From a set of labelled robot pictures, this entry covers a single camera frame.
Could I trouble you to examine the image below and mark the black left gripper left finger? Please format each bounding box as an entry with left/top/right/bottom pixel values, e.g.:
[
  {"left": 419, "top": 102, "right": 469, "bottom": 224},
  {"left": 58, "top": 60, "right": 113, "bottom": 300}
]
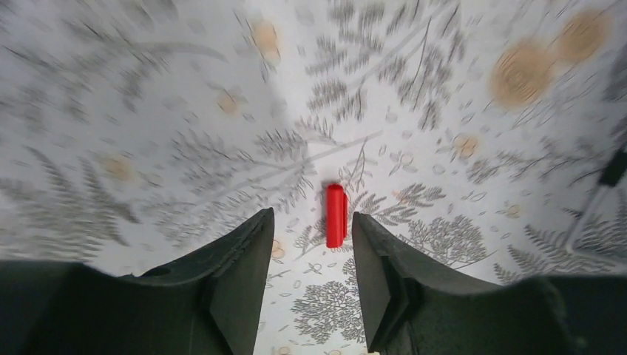
[{"left": 1, "top": 209, "right": 274, "bottom": 354}]

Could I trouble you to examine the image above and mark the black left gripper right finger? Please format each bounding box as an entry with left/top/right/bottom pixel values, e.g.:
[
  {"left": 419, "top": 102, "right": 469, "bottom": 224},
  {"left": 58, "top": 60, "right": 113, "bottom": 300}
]
[{"left": 352, "top": 212, "right": 626, "bottom": 354}]

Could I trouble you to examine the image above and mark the red marker cap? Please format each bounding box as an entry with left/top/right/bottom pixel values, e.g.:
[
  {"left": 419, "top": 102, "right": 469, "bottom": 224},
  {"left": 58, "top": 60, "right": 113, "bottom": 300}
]
[{"left": 325, "top": 183, "right": 348, "bottom": 249}]

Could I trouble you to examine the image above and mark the blue framed whiteboard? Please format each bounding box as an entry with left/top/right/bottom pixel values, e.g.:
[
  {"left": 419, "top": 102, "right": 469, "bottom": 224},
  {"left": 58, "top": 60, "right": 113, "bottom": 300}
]
[{"left": 564, "top": 185, "right": 626, "bottom": 265}]

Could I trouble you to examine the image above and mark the floral tablecloth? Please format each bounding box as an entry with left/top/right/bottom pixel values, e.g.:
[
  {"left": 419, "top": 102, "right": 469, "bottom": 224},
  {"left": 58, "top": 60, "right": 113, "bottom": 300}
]
[{"left": 1, "top": 1, "right": 626, "bottom": 354}]

